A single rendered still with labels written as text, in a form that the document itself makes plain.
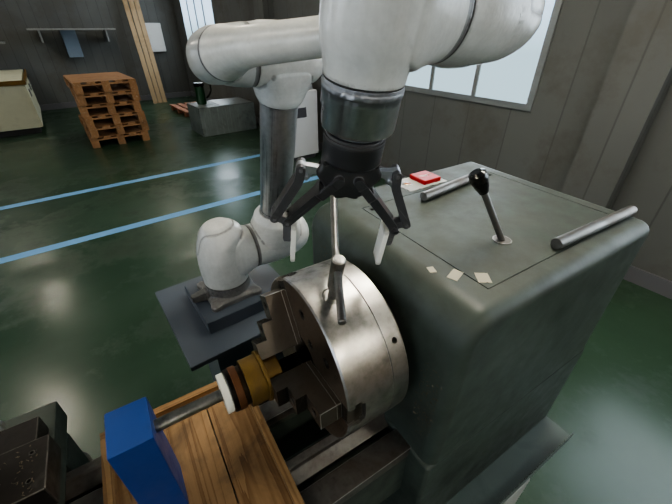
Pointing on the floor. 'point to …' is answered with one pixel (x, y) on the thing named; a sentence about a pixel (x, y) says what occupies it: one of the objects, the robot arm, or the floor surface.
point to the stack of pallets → (108, 106)
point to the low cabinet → (18, 105)
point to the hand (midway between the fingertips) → (336, 252)
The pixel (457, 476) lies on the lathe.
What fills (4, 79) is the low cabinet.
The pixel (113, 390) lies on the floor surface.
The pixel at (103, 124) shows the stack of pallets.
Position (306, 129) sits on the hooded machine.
